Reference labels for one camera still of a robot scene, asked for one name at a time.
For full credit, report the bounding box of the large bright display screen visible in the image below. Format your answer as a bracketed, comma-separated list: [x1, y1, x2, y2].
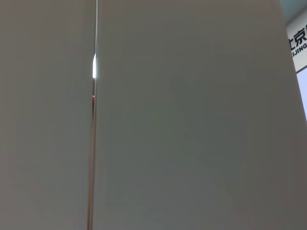
[295, 69, 307, 127]

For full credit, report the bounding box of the black wall sign lettering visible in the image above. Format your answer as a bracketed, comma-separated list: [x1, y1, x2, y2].
[287, 23, 307, 58]

